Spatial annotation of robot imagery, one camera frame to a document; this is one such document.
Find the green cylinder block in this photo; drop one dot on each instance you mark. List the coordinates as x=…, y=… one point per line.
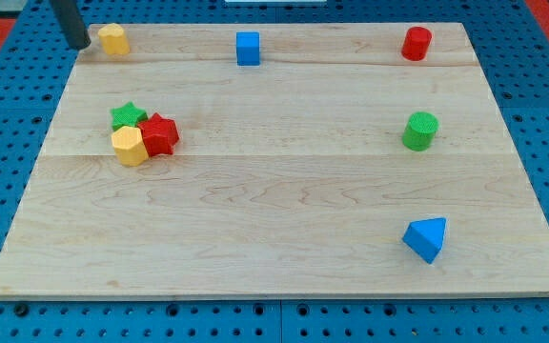
x=420, y=131

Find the red cylinder block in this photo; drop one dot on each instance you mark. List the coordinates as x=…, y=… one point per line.
x=416, y=43

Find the yellow heart block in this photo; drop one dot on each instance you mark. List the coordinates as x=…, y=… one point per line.
x=113, y=39

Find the yellow hexagon block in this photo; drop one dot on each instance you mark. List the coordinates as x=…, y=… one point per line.
x=128, y=146

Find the blue triangle block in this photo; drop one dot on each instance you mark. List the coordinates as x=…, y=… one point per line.
x=426, y=237

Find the blue cube block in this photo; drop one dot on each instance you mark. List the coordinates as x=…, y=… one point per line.
x=248, y=48

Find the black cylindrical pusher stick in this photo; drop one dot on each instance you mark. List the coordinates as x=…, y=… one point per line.
x=71, y=23

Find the green star block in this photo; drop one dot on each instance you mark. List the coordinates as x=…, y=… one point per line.
x=127, y=115

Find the red star block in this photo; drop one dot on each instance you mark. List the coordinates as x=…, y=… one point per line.
x=159, y=135

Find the wooden board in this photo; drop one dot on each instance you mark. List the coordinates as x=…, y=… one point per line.
x=289, y=179

